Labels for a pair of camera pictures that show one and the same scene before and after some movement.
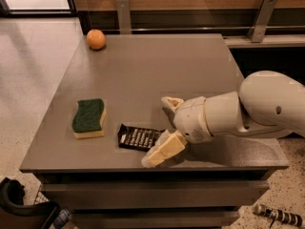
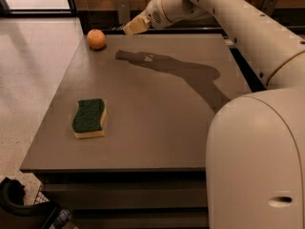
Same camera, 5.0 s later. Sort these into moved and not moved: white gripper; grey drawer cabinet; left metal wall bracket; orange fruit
Moved: white gripper
Not moved: left metal wall bracket; orange fruit; grey drawer cabinet
